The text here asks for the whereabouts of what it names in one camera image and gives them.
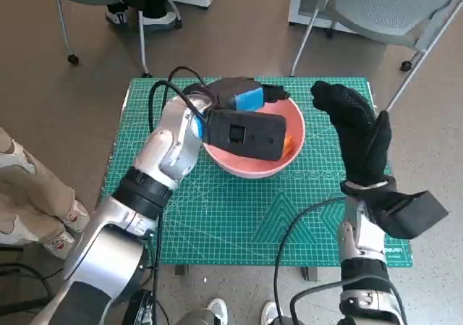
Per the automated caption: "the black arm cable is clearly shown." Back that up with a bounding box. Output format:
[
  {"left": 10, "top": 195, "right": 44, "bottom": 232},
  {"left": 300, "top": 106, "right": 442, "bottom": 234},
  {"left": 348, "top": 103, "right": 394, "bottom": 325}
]
[
  {"left": 148, "top": 66, "right": 218, "bottom": 132},
  {"left": 273, "top": 197, "right": 366, "bottom": 325}
]

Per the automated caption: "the black floor cable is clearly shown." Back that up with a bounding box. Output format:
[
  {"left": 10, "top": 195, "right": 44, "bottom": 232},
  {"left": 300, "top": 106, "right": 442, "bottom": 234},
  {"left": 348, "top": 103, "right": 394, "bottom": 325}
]
[{"left": 0, "top": 263, "right": 62, "bottom": 315}]

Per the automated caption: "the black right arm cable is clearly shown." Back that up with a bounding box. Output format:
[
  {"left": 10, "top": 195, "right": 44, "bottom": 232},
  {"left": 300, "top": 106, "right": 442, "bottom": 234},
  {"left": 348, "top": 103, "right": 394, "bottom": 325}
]
[{"left": 273, "top": 197, "right": 366, "bottom": 325}]

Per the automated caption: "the green cutting mat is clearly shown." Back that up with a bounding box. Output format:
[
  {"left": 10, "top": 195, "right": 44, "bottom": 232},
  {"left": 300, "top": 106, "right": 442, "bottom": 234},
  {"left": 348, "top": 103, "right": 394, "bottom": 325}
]
[{"left": 99, "top": 77, "right": 414, "bottom": 268}]

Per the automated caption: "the grey mesh chair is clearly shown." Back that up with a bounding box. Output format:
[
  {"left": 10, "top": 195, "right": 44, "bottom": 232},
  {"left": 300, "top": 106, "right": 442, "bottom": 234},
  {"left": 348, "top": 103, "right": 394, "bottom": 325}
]
[{"left": 290, "top": 0, "right": 463, "bottom": 112}]

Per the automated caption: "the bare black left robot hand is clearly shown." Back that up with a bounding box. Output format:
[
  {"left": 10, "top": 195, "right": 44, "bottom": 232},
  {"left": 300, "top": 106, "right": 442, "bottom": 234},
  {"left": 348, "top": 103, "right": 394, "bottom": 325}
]
[{"left": 211, "top": 76, "right": 291, "bottom": 111}]

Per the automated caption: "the pink bowl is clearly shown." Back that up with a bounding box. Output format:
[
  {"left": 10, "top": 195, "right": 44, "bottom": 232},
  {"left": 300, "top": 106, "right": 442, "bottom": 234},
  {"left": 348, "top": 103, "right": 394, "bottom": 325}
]
[{"left": 200, "top": 80, "right": 307, "bottom": 180}]

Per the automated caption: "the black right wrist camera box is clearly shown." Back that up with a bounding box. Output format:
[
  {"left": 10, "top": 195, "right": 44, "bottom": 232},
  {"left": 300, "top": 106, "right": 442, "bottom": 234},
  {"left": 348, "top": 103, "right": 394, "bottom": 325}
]
[{"left": 374, "top": 190, "right": 449, "bottom": 239}]

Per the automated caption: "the black floor device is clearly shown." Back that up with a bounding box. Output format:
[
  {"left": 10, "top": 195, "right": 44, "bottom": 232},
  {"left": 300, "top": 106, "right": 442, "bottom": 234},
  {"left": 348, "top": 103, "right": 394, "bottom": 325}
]
[{"left": 121, "top": 288, "right": 156, "bottom": 325}]

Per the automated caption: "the long braided toy bread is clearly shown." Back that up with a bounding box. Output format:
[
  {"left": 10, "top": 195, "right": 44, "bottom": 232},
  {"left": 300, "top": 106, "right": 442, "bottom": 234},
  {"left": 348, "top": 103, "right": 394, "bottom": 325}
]
[{"left": 281, "top": 133, "right": 294, "bottom": 158}]

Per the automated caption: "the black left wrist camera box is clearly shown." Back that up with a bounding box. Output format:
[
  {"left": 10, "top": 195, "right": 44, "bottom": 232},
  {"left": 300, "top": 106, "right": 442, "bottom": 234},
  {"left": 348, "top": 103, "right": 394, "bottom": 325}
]
[{"left": 202, "top": 109, "right": 287, "bottom": 162}]

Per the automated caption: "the white shoe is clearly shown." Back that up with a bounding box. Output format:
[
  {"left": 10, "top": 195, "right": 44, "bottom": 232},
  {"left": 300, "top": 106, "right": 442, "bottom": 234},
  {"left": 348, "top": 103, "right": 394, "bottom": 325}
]
[
  {"left": 206, "top": 297, "right": 229, "bottom": 325},
  {"left": 260, "top": 300, "right": 283, "bottom": 325}
]

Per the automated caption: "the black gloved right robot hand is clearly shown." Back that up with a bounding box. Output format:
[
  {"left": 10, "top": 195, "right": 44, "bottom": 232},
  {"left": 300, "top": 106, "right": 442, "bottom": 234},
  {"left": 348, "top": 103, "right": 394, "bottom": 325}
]
[{"left": 310, "top": 80, "right": 394, "bottom": 188}]

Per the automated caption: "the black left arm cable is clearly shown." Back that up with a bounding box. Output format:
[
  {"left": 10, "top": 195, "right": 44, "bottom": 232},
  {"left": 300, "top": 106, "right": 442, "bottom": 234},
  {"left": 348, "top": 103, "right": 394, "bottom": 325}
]
[{"left": 148, "top": 66, "right": 218, "bottom": 132}]

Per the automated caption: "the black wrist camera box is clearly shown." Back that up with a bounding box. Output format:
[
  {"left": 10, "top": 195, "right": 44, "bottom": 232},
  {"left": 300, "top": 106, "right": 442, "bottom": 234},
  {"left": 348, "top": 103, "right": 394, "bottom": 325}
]
[
  {"left": 202, "top": 109, "right": 287, "bottom": 162},
  {"left": 374, "top": 190, "right": 449, "bottom": 239}
]

